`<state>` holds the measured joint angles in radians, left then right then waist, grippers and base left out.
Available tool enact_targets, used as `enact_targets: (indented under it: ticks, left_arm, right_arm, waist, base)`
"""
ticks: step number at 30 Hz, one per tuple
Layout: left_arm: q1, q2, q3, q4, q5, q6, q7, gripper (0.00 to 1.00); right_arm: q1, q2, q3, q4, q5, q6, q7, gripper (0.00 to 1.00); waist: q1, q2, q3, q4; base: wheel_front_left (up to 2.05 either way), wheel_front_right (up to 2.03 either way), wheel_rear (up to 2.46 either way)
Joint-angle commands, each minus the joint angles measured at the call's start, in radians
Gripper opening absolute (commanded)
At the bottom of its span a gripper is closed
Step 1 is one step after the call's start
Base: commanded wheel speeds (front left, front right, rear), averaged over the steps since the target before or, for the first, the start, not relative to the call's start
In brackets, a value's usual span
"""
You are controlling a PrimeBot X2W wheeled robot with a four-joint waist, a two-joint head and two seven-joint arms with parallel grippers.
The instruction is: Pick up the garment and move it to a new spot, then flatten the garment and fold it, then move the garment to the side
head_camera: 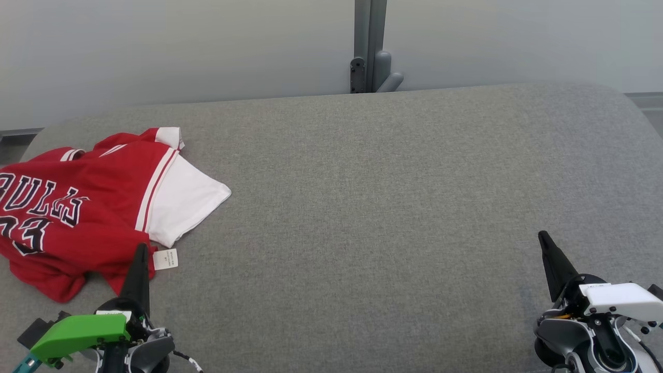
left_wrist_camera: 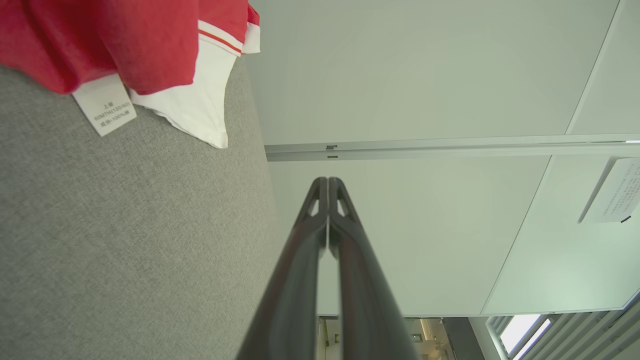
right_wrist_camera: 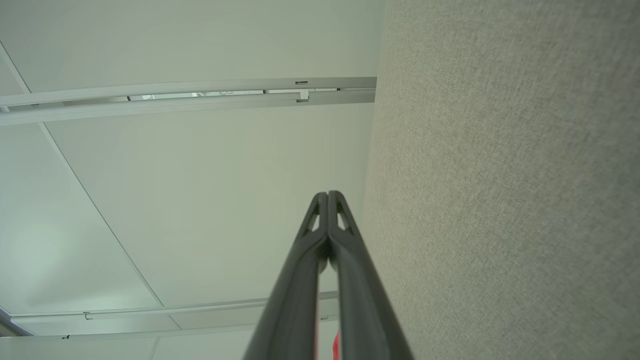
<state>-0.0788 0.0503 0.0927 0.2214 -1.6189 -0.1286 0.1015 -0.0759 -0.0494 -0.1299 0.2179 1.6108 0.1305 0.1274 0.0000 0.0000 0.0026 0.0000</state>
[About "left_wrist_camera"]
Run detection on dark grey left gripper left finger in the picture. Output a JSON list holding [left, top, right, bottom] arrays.
[[237, 177, 329, 360]]

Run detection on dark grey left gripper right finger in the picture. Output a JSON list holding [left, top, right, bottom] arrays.
[[328, 177, 419, 360]]

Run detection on red shirt with white label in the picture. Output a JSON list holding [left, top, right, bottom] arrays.
[[0, 0, 201, 137]]

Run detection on grey fabric sofa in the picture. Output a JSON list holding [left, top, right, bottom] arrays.
[[0, 54, 282, 360]]

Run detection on grey window blinds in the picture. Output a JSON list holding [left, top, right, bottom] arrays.
[[487, 290, 640, 360]]

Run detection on white paper notice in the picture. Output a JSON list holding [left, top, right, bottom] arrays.
[[578, 157, 640, 225]]

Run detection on aluminium partition post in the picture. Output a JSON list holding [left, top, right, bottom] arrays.
[[264, 133, 640, 162]]

